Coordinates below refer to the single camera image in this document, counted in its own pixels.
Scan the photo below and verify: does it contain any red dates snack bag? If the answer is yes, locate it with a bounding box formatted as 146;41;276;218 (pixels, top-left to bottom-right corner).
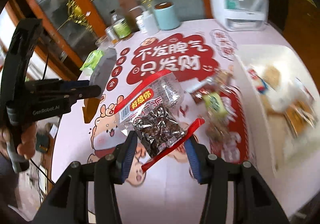
114;69;204;172

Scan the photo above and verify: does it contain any orange white snack bar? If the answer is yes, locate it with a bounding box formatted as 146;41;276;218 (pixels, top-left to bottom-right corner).
82;47;117;124

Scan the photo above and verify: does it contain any red cookies packet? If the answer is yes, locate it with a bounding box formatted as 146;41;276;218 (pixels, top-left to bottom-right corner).
247;67;262;89

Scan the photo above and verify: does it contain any orange puffs snack bag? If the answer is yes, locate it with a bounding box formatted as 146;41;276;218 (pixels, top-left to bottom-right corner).
284;100;318;138

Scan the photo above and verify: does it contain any beige wafer bar packet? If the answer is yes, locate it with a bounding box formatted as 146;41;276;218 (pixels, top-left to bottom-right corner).
267;114;289;166

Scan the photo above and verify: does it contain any rice crisp cake packet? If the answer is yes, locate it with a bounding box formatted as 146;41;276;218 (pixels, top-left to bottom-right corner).
262;65;281;90

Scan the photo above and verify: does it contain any left hand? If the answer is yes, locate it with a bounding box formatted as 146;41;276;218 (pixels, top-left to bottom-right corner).
1;122;37;160

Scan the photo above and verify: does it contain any brown nut bar packet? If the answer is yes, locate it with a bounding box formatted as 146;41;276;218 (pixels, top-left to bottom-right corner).
206;121;230;143

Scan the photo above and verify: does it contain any green yellow candy packet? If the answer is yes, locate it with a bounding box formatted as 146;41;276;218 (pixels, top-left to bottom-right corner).
202;92;228;118

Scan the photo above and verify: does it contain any dark red snack packet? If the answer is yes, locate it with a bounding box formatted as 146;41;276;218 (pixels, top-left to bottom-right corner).
186;81;219;104

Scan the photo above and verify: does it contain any pink printed table mat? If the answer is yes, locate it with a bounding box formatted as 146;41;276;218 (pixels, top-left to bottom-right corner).
51;18;320;224

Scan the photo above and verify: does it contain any green tissue pack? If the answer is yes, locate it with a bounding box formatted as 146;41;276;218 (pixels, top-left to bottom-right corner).
80;49;104;75

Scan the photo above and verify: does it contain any red nut brittle packet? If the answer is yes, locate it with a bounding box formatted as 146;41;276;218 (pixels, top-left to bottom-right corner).
213;65;234;87

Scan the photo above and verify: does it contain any blue snack packet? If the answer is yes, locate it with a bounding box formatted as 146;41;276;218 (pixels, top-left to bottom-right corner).
257;80;268;94

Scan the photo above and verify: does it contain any white plastic bin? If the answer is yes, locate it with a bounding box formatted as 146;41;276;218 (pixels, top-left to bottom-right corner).
234;44;320;177

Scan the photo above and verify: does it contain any clear glass cup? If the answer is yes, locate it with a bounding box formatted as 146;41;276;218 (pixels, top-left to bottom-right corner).
95;35;114;51

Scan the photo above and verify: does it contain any small metal can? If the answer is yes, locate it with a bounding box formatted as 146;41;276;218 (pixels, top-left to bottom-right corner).
105;26;119;44

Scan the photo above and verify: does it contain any clear bottle green label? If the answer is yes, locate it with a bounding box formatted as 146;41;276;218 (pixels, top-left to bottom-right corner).
110;10;132;40

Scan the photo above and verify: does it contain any red white clear bag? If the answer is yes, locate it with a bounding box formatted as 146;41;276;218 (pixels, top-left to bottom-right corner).
294;78;315;105

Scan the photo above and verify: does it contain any white squeeze bottle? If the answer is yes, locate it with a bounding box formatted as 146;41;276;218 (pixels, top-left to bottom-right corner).
130;6;159;35

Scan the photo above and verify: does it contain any light blue canister wooden lid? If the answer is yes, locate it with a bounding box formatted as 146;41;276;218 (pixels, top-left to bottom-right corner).
153;2;180;30

